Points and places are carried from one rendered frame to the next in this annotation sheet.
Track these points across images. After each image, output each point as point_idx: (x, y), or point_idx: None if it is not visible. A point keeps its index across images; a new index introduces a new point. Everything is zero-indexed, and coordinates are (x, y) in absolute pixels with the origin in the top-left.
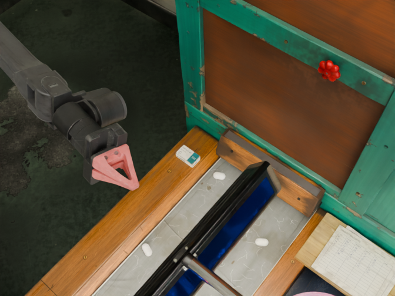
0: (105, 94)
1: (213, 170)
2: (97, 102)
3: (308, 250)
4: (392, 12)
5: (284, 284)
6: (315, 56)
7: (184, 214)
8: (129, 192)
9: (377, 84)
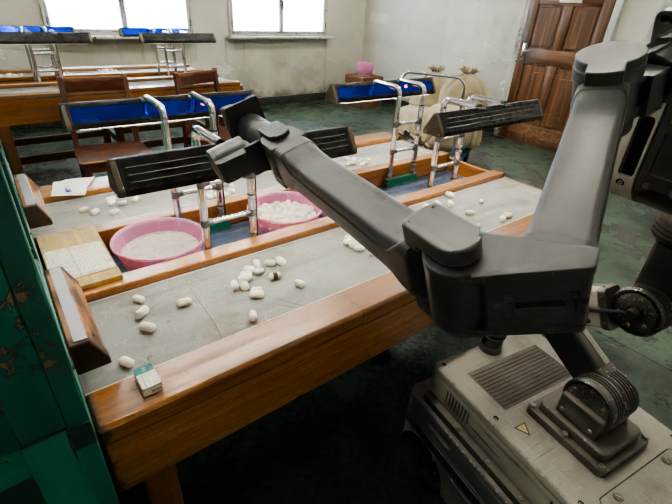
0: (222, 152)
1: (127, 374)
2: (235, 138)
3: (106, 275)
4: None
5: (148, 267)
6: None
7: (197, 338)
8: (249, 362)
9: None
